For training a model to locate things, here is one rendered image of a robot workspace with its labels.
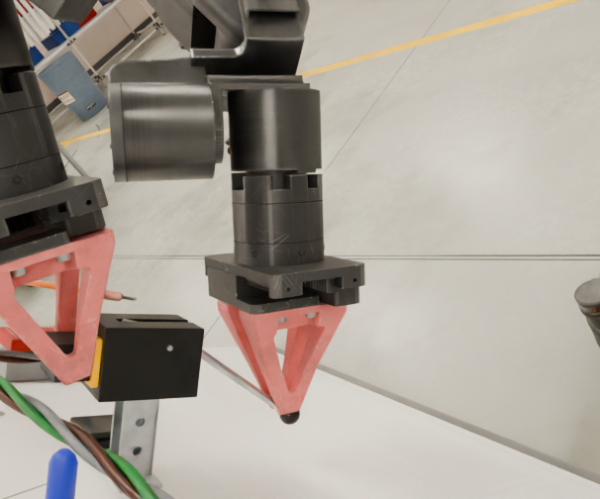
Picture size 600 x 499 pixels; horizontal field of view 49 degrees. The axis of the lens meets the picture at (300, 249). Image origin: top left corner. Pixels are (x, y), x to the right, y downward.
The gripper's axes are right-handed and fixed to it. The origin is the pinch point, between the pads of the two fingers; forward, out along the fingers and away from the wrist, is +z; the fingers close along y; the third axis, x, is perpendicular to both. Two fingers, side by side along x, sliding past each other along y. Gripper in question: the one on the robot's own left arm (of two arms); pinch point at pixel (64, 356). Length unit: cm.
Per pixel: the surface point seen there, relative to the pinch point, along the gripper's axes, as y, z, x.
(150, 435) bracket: 1.2, 5.8, 2.8
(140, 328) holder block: 2.2, -0.7, 3.7
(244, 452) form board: -0.8, 11.2, 8.8
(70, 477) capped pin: 17.2, -2.6, -3.6
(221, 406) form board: -10.1, 12.4, 11.7
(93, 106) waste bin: -667, -15, 213
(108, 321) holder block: 0.4, -1.1, 2.6
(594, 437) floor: -40, 77, 104
